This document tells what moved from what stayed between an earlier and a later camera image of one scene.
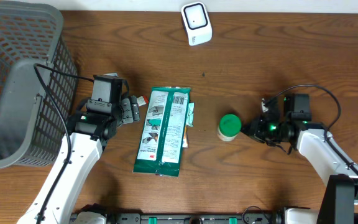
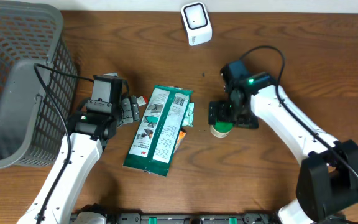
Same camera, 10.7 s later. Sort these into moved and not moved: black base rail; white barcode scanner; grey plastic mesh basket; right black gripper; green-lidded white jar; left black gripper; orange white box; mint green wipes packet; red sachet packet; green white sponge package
Moved: green white sponge package; green-lidded white jar; orange white box; right black gripper
Not moved: mint green wipes packet; red sachet packet; grey plastic mesh basket; left black gripper; black base rail; white barcode scanner
